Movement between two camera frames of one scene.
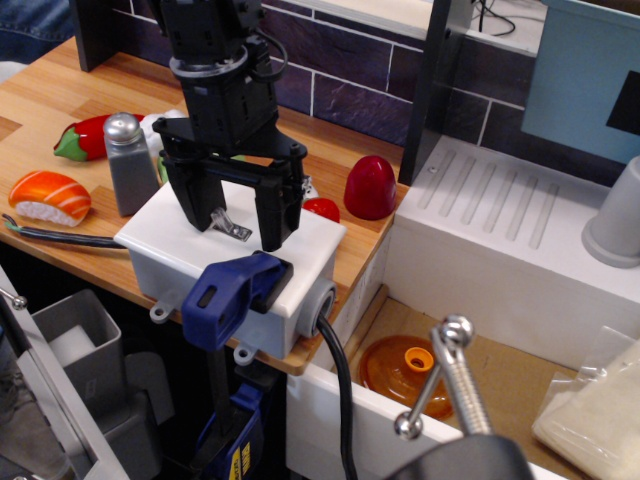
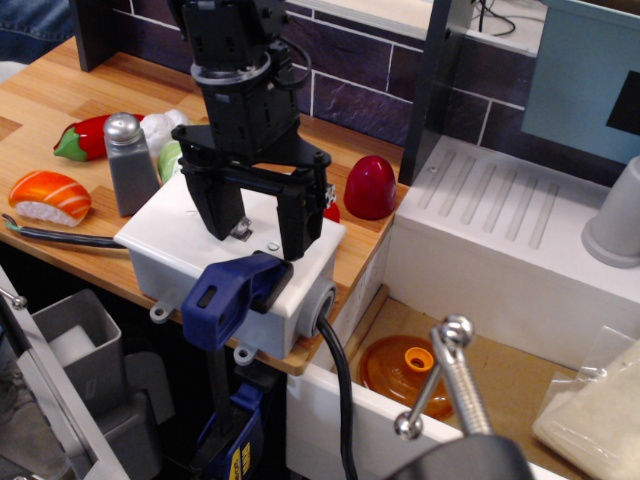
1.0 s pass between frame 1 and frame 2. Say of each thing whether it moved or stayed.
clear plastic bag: stayed
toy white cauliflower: stayed
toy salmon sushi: stayed
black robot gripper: moved
